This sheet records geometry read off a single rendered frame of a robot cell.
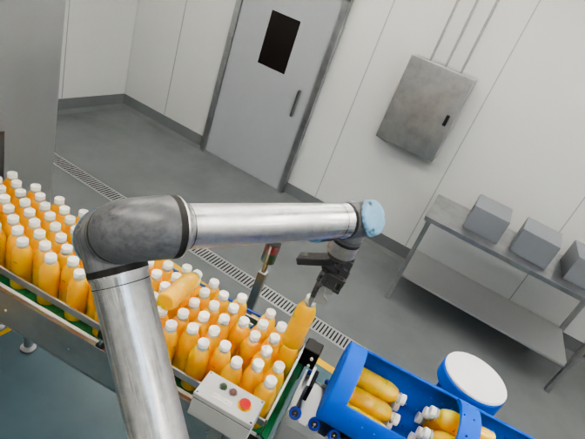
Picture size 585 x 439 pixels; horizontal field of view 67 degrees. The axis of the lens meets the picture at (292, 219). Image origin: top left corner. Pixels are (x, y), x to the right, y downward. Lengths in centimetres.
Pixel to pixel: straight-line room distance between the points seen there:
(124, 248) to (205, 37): 492
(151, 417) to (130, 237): 35
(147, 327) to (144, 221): 23
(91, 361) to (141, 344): 96
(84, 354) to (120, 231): 111
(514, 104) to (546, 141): 43
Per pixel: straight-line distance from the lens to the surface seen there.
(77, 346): 185
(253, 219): 87
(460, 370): 214
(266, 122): 517
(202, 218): 81
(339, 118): 484
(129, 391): 93
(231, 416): 143
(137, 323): 90
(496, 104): 452
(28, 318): 196
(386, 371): 176
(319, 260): 136
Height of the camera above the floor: 223
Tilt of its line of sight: 28 degrees down
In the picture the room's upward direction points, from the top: 21 degrees clockwise
